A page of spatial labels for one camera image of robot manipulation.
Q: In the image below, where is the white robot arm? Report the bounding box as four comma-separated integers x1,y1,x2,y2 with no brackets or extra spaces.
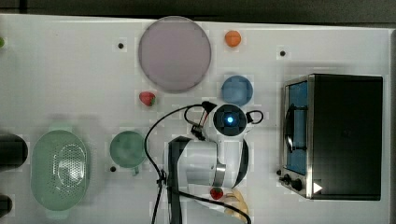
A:
163,104,251,224

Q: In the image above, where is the red strawberry near plate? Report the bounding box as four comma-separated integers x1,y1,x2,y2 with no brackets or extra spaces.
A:
139,91,156,106

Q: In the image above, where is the grey round plate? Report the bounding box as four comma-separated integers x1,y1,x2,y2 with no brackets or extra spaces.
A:
138,16,211,92

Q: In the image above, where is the blue bowl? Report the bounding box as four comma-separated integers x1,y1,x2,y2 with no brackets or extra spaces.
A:
221,76,253,106

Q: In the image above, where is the orange fruit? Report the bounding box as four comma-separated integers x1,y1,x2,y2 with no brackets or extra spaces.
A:
224,30,242,48

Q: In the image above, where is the red strawberry near banana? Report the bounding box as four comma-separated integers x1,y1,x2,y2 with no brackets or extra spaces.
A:
210,188,223,200

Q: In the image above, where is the yellow banana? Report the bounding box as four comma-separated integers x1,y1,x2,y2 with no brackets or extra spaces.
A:
224,189,248,222

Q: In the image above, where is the black toaster oven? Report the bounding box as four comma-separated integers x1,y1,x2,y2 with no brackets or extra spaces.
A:
276,74,383,201

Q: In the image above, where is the green colander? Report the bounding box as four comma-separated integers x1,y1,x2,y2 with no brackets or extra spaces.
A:
31,126,89,220

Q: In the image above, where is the black cylinder upper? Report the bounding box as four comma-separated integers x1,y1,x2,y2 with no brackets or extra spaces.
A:
0,134,28,172

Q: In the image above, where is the black cylinder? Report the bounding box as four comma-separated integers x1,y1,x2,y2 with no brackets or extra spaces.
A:
0,194,13,217
0,134,28,172

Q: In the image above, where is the green small cylinder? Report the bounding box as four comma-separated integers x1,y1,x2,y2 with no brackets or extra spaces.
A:
0,37,5,48

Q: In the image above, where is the black cylinder lower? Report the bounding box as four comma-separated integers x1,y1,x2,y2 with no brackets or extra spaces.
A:
0,194,13,217

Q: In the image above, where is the green cup with handle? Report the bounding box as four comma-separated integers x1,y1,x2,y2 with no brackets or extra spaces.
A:
109,131,146,176

